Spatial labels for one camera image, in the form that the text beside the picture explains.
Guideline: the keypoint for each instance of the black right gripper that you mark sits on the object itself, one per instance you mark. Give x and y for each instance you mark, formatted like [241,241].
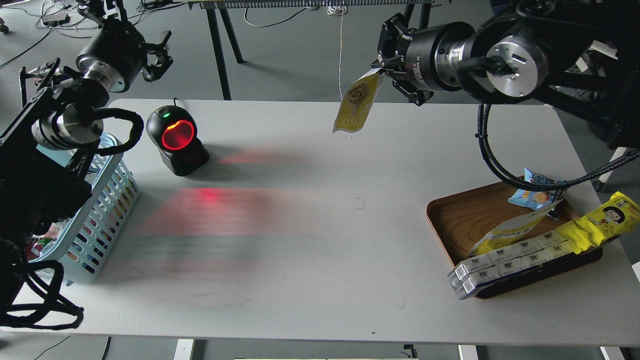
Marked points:
[431,56]

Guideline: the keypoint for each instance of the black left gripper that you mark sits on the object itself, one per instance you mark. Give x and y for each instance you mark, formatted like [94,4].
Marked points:
[117,52]

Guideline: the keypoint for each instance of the yellow white bean snack pouch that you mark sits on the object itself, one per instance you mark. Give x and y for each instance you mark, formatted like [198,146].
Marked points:
[357,102]

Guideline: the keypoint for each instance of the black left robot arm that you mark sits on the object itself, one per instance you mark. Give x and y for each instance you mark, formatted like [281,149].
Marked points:
[46,152]

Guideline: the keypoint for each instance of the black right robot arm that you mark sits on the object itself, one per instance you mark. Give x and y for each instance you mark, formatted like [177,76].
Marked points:
[580,56]

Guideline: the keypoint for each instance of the blue chip snack bag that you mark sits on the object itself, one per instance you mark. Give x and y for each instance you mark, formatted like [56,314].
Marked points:
[536,199]

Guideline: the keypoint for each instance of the yellow white flat snack pouch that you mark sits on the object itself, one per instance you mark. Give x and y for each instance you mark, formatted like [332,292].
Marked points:
[510,231]

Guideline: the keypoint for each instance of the light blue plastic basket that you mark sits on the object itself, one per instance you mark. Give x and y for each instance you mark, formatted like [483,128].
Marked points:
[86,239]

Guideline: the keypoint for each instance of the red white snack bag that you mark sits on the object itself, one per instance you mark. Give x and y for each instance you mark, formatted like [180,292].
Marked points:
[39,244]

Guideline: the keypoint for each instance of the yellow cartoon face snack bag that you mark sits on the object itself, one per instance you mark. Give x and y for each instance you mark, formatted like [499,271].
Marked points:
[618,215]

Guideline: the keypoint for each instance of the black trestle table legs right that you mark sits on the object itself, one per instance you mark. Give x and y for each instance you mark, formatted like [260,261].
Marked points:
[401,46]

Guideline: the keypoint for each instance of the black barcode scanner red window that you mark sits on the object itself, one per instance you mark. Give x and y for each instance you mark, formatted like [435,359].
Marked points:
[174,132]

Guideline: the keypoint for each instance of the clear box of white packets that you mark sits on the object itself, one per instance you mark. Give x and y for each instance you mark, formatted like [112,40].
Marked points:
[478,273]

